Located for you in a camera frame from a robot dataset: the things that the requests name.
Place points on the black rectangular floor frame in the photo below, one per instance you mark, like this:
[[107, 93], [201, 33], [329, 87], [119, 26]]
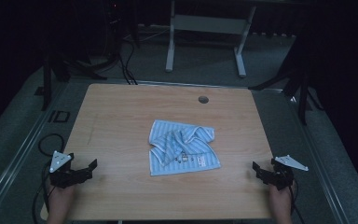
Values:
[[56, 116]]

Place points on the dark equipment with red light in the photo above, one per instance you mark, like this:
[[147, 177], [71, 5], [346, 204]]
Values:
[[114, 18]]

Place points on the person's left hand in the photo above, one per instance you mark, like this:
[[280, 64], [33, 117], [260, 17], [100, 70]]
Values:
[[59, 197]]

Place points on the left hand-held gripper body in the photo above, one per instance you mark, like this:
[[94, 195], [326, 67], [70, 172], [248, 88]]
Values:
[[62, 179]]

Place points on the white metal desk frame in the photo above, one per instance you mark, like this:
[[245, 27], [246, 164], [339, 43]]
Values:
[[208, 24]]

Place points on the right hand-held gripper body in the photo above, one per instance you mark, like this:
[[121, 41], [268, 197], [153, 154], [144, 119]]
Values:
[[281, 179]]

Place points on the blue striped towel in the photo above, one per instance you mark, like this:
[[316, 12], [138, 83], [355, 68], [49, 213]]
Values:
[[183, 161]]

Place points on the person's right hand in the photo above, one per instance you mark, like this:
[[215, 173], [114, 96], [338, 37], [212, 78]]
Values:
[[279, 199]]

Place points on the round grey table grommet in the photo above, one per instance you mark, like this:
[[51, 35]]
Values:
[[203, 100]]

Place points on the black metal stand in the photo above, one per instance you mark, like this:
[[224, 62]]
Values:
[[303, 99], [47, 87]]

